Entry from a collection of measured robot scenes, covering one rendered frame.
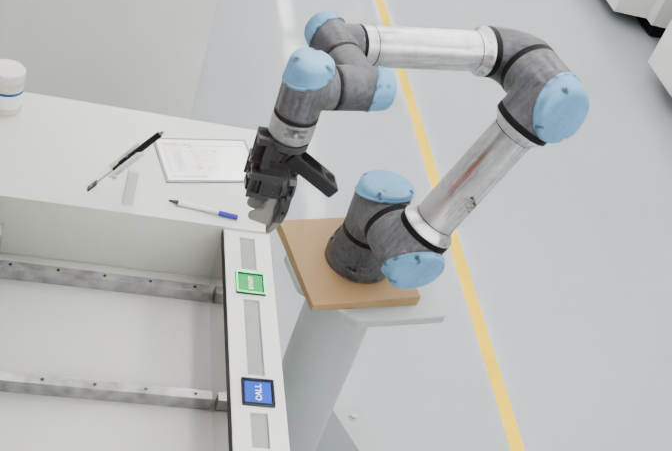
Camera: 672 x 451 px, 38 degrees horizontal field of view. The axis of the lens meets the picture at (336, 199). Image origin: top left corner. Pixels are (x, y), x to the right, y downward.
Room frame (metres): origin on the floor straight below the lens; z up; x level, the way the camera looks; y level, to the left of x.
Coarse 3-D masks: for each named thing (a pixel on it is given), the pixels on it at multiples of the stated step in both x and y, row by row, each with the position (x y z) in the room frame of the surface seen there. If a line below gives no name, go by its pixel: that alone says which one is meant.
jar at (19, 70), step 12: (0, 60) 1.63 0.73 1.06; (12, 60) 1.65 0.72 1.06; (0, 72) 1.60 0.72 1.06; (12, 72) 1.61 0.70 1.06; (24, 72) 1.62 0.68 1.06; (0, 84) 1.58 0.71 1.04; (12, 84) 1.59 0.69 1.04; (24, 84) 1.63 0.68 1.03; (0, 96) 1.58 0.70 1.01; (12, 96) 1.59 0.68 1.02; (0, 108) 1.58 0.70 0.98; (12, 108) 1.60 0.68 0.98
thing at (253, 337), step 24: (240, 240) 1.49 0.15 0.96; (264, 240) 1.51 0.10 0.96; (240, 264) 1.41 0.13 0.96; (264, 264) 1.44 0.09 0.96; (240, 312) 1.29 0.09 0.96; (264, 312) 1.31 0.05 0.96; (240, 336) 1.24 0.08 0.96; (264, 336) 1.26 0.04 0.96; (240, 360) 1.18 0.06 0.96; (264, 360) 1.20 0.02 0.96; (240, 384) 1.13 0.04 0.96; (240, 408) 1.08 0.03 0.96; (264, 408) 1.10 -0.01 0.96; (240, 432) 1.04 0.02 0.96; (264, 432) 1.06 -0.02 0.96
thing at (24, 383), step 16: (0, 384) 1.06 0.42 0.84; (16, 384) 1.07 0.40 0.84; (32, 384) 1.07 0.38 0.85; (48, 384) 1.08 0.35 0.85; (64, 384) 1.09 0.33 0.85; (80, 384) 1.11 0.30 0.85; (96, 384) 1.12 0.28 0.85; (112, 384) 1.13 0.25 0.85; (128, 384) 1.14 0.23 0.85; (112, 400) 1.12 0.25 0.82; (128, 400) 1.13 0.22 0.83; (144, 400) 1.14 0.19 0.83; (160, 400) 1.15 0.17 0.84; (176, 400) 1.15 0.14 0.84; (192, 400) 1.16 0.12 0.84; (208, 400) 1.17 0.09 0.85
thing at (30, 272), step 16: (0, 272) 1.30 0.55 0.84; (16, 272) 1.31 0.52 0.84; (32, 272) 1.32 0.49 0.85; (48, 272) 1.33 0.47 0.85; (64, 272) 1.34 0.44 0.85; (80, 272) 1.36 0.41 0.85; (96, 272) 1.37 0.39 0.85; (96, 288) 1.36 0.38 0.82; (112, 288) 1.37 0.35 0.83; (128, 288) 1.38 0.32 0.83; (144, 288) 1.39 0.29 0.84; (160, 288) 1.40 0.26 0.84; (176, 288) 1.41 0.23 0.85; (192, 288) 1.42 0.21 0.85; (208, 288) 1.44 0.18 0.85
